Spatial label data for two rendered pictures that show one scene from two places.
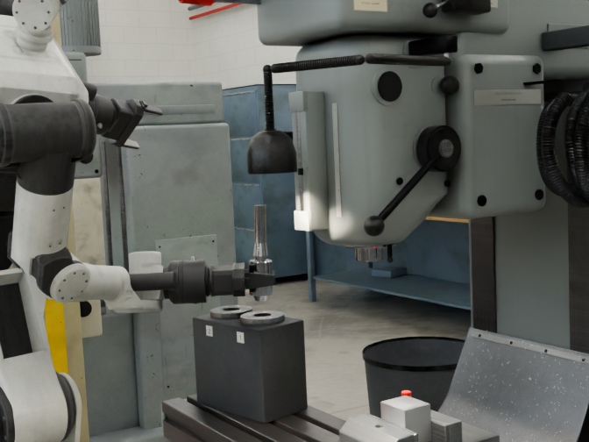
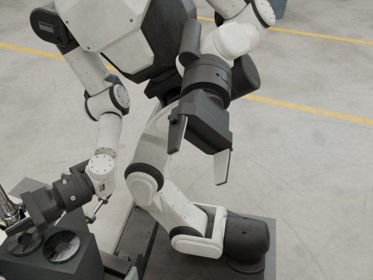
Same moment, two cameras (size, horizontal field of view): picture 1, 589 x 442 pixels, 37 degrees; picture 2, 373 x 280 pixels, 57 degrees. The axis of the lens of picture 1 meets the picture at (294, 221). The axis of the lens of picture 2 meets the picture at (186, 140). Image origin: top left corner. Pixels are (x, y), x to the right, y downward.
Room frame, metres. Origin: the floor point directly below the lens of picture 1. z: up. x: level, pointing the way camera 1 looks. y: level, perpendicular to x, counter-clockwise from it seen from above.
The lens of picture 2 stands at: (2.41, 0.11, 1.88)
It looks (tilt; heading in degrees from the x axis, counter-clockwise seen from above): 40 degrees down; 145
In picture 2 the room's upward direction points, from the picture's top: straight up
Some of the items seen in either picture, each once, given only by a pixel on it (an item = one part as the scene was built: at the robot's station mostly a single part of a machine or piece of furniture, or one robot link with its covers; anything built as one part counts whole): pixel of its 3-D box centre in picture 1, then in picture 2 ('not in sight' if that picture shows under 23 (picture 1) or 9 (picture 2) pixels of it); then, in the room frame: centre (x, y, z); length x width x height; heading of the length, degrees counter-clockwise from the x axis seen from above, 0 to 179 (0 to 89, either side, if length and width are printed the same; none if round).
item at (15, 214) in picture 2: (260, 262); (10, 211); (1.75, 0.07, 1.23); 0.05 x 0.05 x 0.01
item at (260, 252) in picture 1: (260, 232); (0, 195); (1.75, 0.07, 1.29); 0.03 x 0.03 x 0.11
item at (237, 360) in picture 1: (248, 359); (53, 263); (1.78, 0.11, 1.03); 0.22 x 0.12 x 0.20; 43
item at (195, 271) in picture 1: (215, 279); (52, 200); (1.74, 0.17, 1.20); 0.13 x 0.12 x 0.10; 2
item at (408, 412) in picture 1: (406, 421); not in sight; (1.33, -0.16, 1.03); 0.06 x 0.05 x 0.06; 32
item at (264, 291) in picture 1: (260, 280); (15, 220); (1.75, 0.07, 1.20); 0.05 x 0.05 x 0.06
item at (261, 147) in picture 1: (271, 151); not in sight; (1.26, 0.03, 1.46); 0.07 x 0.07 x 0.06
